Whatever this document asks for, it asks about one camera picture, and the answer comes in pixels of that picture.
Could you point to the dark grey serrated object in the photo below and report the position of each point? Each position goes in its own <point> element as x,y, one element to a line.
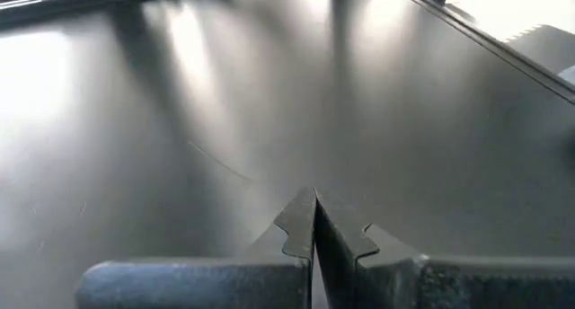
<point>548,48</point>

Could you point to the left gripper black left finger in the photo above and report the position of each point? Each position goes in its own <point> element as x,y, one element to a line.
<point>296,232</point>

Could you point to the black table mat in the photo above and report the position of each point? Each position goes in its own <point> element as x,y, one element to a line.
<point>269,120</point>

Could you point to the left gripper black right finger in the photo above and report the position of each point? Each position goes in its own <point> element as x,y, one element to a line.
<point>341,241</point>

